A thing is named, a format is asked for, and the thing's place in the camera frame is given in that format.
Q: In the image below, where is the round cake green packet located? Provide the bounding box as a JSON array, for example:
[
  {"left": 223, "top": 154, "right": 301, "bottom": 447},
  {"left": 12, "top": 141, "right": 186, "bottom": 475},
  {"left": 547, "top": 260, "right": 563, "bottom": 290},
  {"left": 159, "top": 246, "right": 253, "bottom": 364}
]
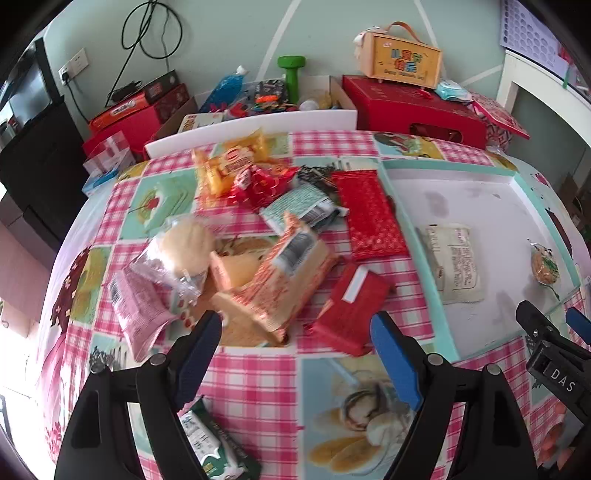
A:
[{"left": 529, "top": 240, "right": 561, "bottom": 301}]

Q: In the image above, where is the white cream snack packet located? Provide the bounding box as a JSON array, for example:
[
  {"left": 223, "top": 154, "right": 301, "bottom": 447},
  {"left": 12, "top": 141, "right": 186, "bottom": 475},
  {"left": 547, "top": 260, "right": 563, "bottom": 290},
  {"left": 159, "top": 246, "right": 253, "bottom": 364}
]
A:
[{"left": 418, "top": 223, "right": 485, "bottom": 305}]

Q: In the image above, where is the green white biscuit packet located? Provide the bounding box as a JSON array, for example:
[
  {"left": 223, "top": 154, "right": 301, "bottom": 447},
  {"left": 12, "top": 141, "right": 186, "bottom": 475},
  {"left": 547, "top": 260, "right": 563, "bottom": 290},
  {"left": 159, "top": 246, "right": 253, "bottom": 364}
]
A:
[{"left": 179, "top": 397, "right": 262, "bottom": 479}]

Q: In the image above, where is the pink snack packet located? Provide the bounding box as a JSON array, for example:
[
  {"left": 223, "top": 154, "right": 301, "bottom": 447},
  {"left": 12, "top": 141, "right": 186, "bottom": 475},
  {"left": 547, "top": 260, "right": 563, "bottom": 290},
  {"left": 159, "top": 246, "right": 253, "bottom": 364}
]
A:
[{"left": 108, "top": 266, "right": 177, "bottom": 363}]

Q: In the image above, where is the small red box packet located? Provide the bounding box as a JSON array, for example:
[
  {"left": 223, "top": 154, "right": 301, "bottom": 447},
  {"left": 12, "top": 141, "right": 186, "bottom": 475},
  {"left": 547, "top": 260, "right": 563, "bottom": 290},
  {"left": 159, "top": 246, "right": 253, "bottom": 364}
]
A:
[{"left": 311, "top": 262, "right": 396, "bottom": 357}]

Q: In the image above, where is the long red patterned packet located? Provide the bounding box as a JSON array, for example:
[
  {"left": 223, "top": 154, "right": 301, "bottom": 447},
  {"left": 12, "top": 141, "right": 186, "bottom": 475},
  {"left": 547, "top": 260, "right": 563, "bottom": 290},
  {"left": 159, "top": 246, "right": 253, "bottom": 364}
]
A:
[{"left": 331, "top": 170, "right": 409, "bottom": 261}]

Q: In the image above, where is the clear bag round bun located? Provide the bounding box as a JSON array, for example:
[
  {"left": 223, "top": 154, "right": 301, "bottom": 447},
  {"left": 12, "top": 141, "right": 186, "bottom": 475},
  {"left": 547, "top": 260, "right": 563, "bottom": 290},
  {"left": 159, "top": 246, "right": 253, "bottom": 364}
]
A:
[{"left": 130, "top": 214, "right": 215, "bottom": 303}]

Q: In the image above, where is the orange patterned bread packet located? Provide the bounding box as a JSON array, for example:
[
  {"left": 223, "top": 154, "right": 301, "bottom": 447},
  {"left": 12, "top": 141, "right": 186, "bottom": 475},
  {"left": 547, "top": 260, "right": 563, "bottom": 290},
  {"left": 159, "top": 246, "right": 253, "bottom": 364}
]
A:
[{"left": 211, "top": 212, "right": 339, "bottom": 346}]

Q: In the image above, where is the mint green snack packet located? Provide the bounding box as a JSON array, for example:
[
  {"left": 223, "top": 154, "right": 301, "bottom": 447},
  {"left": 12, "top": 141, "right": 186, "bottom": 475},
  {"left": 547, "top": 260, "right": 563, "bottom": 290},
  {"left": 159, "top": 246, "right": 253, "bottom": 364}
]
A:
[{"left": 259, "top": 183, "right": 349, "bottom": 235}]

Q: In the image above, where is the red flower snack bag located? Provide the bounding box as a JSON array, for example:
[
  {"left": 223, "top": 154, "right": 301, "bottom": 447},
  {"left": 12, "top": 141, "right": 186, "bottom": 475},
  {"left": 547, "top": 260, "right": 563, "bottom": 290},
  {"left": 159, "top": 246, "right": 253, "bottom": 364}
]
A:
[{"left": 229, "top": 164, "right": 298, "bottom": 212}]

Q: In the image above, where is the yellow soft bread bag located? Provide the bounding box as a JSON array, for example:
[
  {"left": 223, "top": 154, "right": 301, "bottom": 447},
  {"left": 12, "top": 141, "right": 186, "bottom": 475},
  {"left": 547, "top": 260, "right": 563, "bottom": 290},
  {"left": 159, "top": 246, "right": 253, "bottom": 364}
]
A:
[{"left": 191, "top": 129, "right": 277, "bottom": 201}]

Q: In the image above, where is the teal shallow tray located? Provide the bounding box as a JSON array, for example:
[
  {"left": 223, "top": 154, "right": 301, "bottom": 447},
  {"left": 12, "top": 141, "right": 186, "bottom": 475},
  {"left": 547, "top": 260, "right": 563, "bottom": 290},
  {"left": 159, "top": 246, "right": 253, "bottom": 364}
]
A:
[{"left": 378, "top": 159, "right": 581, "bottom": 361}]

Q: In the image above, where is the checkered picture tablecloth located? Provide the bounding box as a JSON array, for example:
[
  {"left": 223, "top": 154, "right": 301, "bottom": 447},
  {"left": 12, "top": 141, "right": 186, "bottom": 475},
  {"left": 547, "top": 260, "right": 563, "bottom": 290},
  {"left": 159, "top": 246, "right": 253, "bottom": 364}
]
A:
[{"left": 41, "top": 129, "right": 583, "bottom": 480}]

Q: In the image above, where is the red patterned lid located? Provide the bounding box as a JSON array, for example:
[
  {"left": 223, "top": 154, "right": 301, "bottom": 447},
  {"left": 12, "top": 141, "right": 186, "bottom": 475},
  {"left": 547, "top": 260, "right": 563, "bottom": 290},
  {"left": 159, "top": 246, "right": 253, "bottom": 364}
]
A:
[{"left": 471, "top": 92, "right": 530, "bottom": 140}]

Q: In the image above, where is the large red gift box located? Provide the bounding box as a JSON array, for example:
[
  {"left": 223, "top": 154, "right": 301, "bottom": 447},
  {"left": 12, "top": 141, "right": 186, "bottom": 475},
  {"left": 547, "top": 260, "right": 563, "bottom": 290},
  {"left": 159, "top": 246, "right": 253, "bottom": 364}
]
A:
[{"left": 342, "top": 75, "right": 487, "bottom": 149}]

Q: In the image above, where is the blue wet wipes pack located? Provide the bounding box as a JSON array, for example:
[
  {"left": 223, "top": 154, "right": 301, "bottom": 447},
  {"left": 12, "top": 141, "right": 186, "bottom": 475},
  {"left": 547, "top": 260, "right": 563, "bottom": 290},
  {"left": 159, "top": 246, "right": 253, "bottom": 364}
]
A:
[{"left": 435, "top": 78, "right": 473, "bottom": 103}]

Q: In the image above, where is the black cabinet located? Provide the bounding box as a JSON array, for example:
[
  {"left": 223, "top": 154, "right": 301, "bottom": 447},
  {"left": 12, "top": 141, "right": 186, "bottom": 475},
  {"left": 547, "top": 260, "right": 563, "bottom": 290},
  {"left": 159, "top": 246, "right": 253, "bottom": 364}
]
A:
[{"left": 1, "top": 99, "right": 88, "bottom": 251}]

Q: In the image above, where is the purple perforated panel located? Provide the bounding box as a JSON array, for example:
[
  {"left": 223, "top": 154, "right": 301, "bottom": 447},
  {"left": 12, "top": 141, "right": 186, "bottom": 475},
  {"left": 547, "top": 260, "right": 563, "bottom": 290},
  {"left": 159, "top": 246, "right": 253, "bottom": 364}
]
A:
[{"left": 500, "top": 0, "right": 570, "bottom": 79}]

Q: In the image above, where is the clear acrylic box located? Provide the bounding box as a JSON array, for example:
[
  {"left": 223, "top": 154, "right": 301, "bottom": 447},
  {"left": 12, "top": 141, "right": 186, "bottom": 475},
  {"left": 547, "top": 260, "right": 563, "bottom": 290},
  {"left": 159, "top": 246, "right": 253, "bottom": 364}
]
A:
[{"left": 83, "top": 131, "right": 135, "bottom": 176}]

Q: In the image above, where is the orange children's day gift box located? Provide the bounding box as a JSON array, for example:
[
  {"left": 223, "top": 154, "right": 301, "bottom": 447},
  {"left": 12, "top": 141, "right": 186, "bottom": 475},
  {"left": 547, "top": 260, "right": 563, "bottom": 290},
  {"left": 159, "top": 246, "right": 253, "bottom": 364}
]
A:
[{"left": 353, "top": 21, "right": 443, "bottom": 89}]

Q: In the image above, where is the cardboard box with toys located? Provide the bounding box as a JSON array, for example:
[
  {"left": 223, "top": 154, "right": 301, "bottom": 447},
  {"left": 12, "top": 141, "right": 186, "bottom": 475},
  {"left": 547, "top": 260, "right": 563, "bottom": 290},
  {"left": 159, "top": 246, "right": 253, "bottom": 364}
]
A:
[{"left": 151, "top": 74, "right": 359, "bottom": 139}]

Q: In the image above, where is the white foam board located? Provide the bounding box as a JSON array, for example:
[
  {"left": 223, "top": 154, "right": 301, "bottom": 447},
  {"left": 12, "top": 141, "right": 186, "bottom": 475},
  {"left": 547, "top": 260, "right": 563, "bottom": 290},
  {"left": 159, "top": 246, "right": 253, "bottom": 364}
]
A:
[{"left": 144, "top": 109, "right": 358, "bottom": 159}]

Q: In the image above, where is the red box stack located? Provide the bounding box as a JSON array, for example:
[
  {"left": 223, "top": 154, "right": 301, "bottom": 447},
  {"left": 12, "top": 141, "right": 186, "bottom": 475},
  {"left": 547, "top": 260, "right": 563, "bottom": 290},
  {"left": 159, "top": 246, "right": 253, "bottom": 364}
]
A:
[{"left": 83, "top": 84, "right": 197, "bottom": 158}]

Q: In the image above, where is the green dumbbell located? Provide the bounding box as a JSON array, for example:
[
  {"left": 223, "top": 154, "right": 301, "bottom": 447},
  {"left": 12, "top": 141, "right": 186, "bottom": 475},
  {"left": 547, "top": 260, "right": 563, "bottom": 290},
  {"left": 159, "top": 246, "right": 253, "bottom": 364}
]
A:
[{"left": 277, "top": 55, "right": 307, "bottom": 104}]

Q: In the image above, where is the orange black flat box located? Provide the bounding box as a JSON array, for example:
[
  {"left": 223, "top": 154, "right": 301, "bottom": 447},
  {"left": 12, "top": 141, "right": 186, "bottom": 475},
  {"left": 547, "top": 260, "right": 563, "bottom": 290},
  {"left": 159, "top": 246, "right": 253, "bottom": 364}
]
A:
[{"left": 88, "top": 70, "right": 180, "bottom": 133}]

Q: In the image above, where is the black monitor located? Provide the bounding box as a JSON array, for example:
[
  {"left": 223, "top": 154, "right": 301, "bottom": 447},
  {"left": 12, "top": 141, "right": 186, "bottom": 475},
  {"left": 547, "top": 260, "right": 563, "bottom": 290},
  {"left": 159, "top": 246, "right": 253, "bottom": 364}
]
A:
[{"left": 1, "top": 37, "right": 60, "bottom": 131}]

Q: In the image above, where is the blue water bottle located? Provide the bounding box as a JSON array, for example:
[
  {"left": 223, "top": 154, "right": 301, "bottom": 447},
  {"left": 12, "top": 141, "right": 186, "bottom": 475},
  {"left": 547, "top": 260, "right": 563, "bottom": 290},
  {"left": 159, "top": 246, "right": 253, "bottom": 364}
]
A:
[{"left": 198, "top": 65, "right": 249, "bottom": 113}]

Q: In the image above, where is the white shelf frame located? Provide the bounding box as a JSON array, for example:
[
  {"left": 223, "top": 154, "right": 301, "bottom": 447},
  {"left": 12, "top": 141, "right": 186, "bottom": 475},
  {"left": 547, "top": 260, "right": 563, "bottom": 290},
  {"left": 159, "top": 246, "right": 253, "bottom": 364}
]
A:
[{"left": 496, "top": 50, "right": 591, "bottom": 147}]

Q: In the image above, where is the wall power socket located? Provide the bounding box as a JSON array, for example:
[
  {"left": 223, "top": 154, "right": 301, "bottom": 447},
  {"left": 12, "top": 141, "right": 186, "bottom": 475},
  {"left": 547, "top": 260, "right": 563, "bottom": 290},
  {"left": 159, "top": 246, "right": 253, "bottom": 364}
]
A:
[{"left": 58, "top": 48, "right": 89, "bottom": 85}]

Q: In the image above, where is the black looped cable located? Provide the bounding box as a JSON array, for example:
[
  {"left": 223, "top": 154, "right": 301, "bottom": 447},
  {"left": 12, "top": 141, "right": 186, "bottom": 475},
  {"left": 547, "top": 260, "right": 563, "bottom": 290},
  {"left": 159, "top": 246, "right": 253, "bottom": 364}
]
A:
[{"left": 103, "top": 0, "right": 184, "bottom": 108}]

